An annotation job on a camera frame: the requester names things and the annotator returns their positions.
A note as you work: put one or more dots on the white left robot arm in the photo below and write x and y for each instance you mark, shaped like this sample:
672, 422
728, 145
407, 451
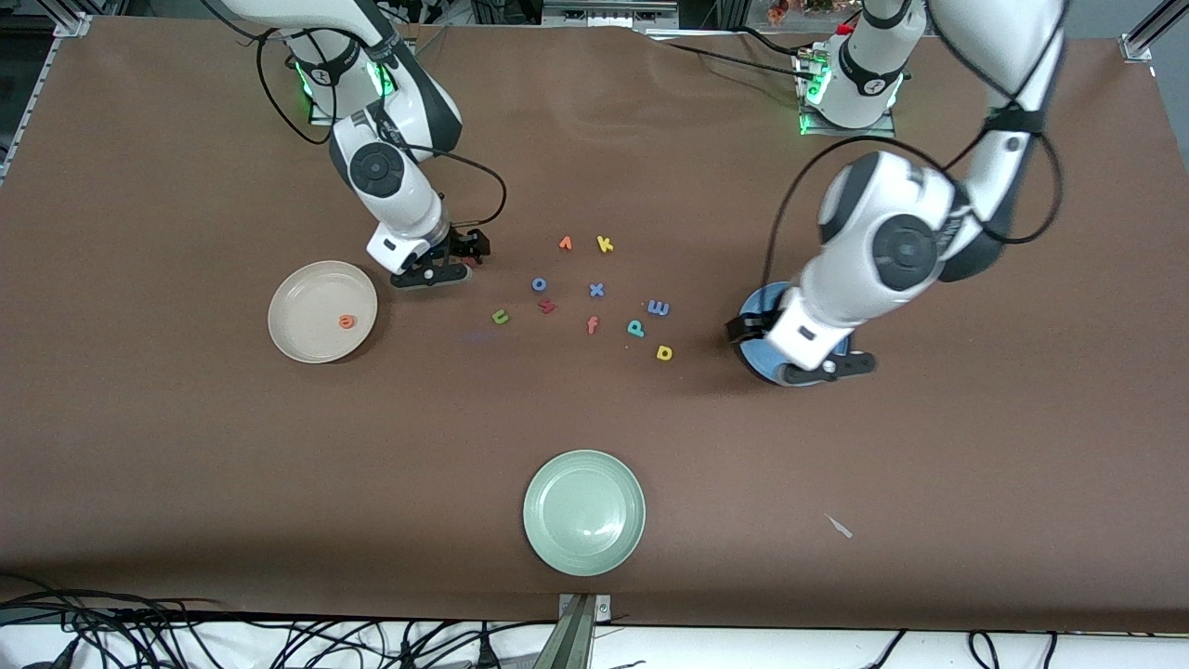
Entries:
892, 242

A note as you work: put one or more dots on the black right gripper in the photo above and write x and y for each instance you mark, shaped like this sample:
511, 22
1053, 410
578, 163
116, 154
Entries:
462, 243

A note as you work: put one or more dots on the aluminium frame profile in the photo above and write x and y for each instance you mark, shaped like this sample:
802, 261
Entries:
72, 20
1147, 32

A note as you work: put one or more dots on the white paper scrap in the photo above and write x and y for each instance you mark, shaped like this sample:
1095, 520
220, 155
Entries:
839, 527

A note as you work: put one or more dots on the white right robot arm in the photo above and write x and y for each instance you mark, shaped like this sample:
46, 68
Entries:
376, 167

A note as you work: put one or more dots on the brown paper table cover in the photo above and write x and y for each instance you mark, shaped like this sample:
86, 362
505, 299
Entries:
186, 446

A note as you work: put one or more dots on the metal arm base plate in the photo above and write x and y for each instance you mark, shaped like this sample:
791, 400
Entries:
882, 131
401, 93

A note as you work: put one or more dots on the pale green plate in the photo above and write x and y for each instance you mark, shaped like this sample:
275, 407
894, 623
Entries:
584, 513

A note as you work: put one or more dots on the blue plate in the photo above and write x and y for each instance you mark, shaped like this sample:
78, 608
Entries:
757, 299

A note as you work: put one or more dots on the small orange object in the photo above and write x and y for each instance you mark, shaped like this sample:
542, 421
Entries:
777, 11

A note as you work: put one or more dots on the grey metal rail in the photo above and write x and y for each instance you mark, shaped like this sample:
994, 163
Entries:
604, 14

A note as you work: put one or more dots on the green foam letter u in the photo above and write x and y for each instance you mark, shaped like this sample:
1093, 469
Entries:
500, 319

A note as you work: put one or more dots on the beige brown plate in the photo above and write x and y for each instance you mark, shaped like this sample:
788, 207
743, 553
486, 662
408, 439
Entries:
311, 307

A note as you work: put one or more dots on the yellow foam letter k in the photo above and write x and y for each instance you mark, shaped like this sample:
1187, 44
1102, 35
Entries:
605, 244

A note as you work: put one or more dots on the blue foam letter m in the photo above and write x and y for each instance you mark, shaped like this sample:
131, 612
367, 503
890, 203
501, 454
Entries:
658, 308

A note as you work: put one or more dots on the teal foam letter p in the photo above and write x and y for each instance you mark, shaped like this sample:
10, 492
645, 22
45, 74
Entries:
631, 327

